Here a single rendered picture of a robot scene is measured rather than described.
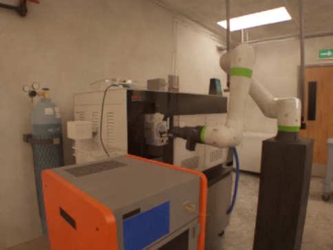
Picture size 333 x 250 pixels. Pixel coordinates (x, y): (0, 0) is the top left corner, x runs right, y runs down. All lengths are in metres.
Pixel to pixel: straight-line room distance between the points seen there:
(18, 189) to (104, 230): 1.80
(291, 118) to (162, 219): 0.94
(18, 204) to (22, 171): 0.30
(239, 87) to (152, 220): 0.79
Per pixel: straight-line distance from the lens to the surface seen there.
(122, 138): 1.21
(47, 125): 1.79
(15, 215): 2.30
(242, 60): 1.14
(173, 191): 0.59
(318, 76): 4.76
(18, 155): 2.15
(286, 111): 1.29
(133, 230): 0.52
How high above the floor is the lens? 1.34
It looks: 5 degrees down
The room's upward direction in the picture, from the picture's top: straight up
